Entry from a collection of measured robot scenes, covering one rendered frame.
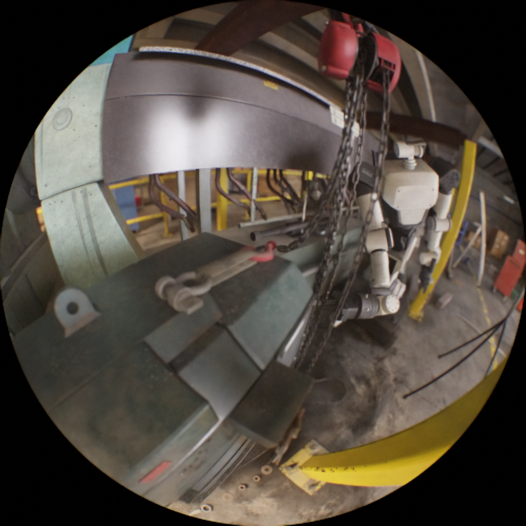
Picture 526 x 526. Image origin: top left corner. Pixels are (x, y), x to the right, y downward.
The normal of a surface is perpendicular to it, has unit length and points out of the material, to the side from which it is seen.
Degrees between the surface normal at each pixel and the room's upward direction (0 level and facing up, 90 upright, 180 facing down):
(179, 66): 78
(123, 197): 90
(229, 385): 45
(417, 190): 114
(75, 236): 90
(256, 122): 90
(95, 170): 90
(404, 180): 71
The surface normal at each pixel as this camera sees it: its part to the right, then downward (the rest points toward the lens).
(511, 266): -0.94, 0.11
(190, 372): 0.65, -0.38
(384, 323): -0.55, -0.44
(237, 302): 0.07, -0.86
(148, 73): 0.63, 0.24
